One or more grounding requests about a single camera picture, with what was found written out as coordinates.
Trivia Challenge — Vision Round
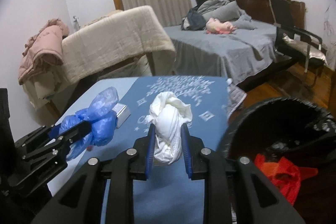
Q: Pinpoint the grey pillow and duvet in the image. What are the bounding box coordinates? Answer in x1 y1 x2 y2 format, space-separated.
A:
197 0 255 30

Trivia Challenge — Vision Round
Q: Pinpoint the wooden bed headboard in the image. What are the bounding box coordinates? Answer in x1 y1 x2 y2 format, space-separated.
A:
235 0 306 28

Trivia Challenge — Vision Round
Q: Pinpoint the red cloth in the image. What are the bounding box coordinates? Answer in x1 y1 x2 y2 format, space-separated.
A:
254 153 318 205

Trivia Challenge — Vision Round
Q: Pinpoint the white cardboard box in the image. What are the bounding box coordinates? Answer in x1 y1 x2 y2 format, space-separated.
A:
112 103 130 128

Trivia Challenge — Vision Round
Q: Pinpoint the beige blanket on rack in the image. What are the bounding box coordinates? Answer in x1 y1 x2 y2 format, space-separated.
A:
58 6 176 85

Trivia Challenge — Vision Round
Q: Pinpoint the blue plastic bag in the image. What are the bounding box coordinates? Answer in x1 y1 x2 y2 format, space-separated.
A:
56 87 119 161

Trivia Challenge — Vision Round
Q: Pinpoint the blue coffee tree tablecloth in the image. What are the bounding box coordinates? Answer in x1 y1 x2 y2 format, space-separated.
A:
49 76 229 223

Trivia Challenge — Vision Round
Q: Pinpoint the black office chair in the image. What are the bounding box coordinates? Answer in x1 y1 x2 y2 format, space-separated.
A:
268 0 327 88

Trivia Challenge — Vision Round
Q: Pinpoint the pink plush toy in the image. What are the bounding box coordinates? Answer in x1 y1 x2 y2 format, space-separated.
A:
206 18 236 34

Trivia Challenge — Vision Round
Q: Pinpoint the grey bed sheet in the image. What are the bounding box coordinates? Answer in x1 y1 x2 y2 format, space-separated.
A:
163 21 279 85

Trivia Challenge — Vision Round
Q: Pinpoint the black trash bin bag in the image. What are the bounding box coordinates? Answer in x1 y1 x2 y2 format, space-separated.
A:
217 97 335 223

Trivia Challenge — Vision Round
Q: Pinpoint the dark blue clothes pile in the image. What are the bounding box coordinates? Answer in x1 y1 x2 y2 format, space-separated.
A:
181 7 206 31

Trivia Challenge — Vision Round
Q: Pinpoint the silver chair cushion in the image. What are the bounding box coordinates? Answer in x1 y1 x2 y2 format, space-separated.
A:
282 34 327 65

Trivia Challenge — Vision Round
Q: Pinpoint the pink padded jacket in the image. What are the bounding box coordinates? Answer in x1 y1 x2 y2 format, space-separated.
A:
18 18 70 85

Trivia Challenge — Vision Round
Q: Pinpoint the grey quilted mat edge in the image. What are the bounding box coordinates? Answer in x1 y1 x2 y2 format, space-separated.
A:
226 78 247 119

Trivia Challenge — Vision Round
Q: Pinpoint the white cloth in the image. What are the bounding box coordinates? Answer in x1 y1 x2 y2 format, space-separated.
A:
146 92 193 166

